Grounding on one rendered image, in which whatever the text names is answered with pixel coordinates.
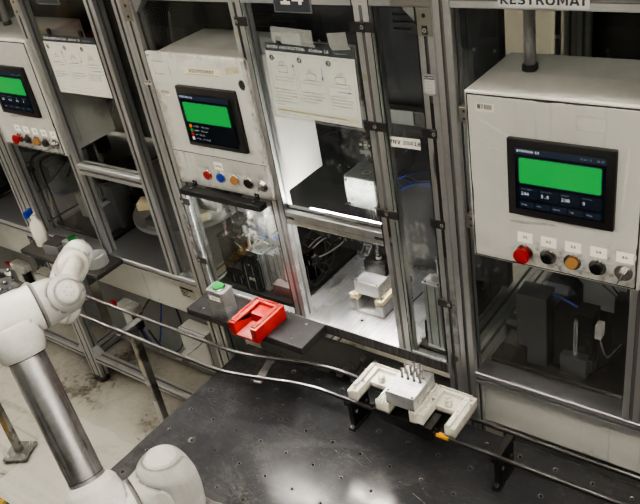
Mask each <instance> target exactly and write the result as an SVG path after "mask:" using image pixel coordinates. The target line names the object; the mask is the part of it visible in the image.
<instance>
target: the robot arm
mask: <svg viewBox="0 0 640 504"><path fill-rule="evenodd" d="M92 257H93V250H92V248H91V246H90V245H89V244H88V243H87V242H85V241H83V240H80V239H75V240H72V241H70V242H69V243H67V244H66V245H65V246H64V248H63V249H62V251H61V252H60V253H59V255H58V257H57V258H56V260H55V263H54V265H53V268H52V270H51V274H50V276H49V278H46V279H42V280H39V281H36V282H33V283H28V282H25V283H24V282H22V281H19V280H17V279H15V278H14V277H13V276H11V272H12V270H11V269H9V268H5V269H0V273H2V274H5V275H8V276H5V277H1V278H0V364H2V365H3V366H5V367H7V366H9V368H10V371H11V373H12V375H13V377H14V379H15V381H16V383H17V385H18V387H19V389H20V391H21V393H22V395H23V397H24V399H25V401H26V404H27V406H28V408H29V410H30V412H31V414H32V416H33V418H35V420H36V422H37V424H38V427H39V429H40V431H41V433H42V435H43V437H44V439H45V441H46V443H47V445H48V447H49V449H50V451H51V453H52V455H53V457H54V459H55V461H56V463H57V465H58V467H59V469H60V471H61V473H62V475H63V477H64V479H65V481H66V483H67V485H68V488H67V489H66V493H65V496H64V503H65V504H223V503H218V502H215V501H213V500H211V499H209V498H207V497H206V496H205V493H204V488H203V485H202V481H201V479H200V476H199V473H198V471H197V469H196V467H195V465H194V464H193V462H192V461H191V460H190V459H189V458H188V456H187V455H186V454H185V453H184V452H183V451H182V450H180V449H179V448H177V447H176V446H173V445H169V444H163V445H158V446H155V447H153V448H151V449H149V450H148V451H147V452H146V453H145V454H144V455H143V456H142V457H141V459H140V460H139V462H138V463H137V466H136V469H135V470H134V472H133V473H132V474H131V475H130V476H129V477H128V478H127V479H125V480H124V481H122V480H121V479H120V478H119V477H118V475H117V474H116V473H115V472H114V471H112V470H110V469H107V468H103V467H102V465H101V463H100V461H99V459H98V457H97V455H96V452H95V450H94V448H93V446H92V444H91V442H90V440H89V438H88V436H87V434H86V432H85V430H84V428H83V426H82V424H81V422H80V420H79V418H78V416H77V414H76V412H75V410H74V408H73V406H72V404H71V402H70V399H69V397H68V395H67V393H66V391H65V389H64V387H63V385H62V383H61V381H60V379H59V377H58V375H57V373H56V371H55V369H54V367H53V365H52V363H51V361H50V359H49V357H48V355H47V353H46V351H45V348H46V337H45V332H44V330H46V329H48V328H50V327H52V326H53V325H55V324H57V323H60V324H71V323H73V322H74V321H75V320H76V319H77V318H78V316H79V314H80V312H81V306H82V305H83V304H84V302H85V299H86V289H85V286H84V284H83V280H84V279H85V277H86V275H87V273H88V271H89V268H90V266H91V262H92Z"/></svg>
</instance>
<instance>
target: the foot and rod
mask: <svg viewBox="0 0 640 504"><path fill-rule="evenodd" d="M374 249H375V251H373V252H372V253H371V254H370V255H369V256H367V257H366V258H365V259H364V260H363V261H364V267H365V271H367V272H370V273H374V274H378V275H382V276H387V275H388V274H389V269H388V262H387V254H383V253H381V249H380V245H376V244H374Z"/></svg>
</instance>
